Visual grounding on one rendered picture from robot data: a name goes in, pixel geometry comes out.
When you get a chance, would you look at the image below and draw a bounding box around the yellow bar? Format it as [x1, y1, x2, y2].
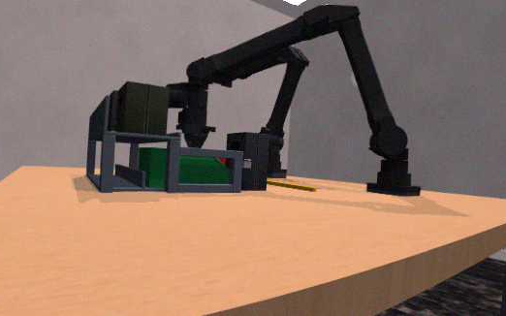
[267, 180, 316, 192]

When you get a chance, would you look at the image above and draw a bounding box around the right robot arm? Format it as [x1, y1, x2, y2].
[224, 46, 309, 174]

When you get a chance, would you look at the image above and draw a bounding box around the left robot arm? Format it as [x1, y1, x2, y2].
[166, 5, 421, 193]

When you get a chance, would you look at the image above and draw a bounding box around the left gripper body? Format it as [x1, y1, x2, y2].
[176, 107, 216, 135]

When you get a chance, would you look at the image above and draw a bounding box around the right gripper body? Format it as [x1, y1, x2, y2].
[214, 77, 232, 87]

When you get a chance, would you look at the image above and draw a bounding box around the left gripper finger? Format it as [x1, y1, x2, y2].
[197, 135, 207, 148]
[184, 134, 199, 148]

